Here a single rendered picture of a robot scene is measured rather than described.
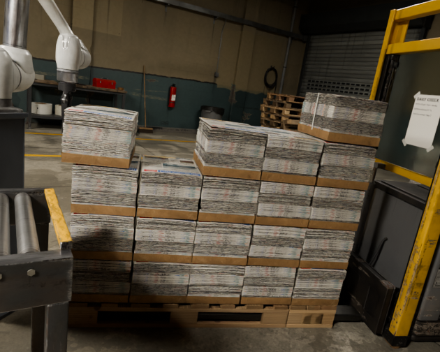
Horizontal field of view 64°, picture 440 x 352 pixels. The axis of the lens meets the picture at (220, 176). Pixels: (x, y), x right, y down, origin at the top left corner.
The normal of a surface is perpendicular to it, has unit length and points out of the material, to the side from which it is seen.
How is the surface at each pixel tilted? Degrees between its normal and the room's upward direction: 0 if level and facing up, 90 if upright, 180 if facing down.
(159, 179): 90
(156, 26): 90
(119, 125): 90
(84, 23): 90
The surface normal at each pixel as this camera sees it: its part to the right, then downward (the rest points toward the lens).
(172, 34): 0.50, 0.28
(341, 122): 0.19, 0.26
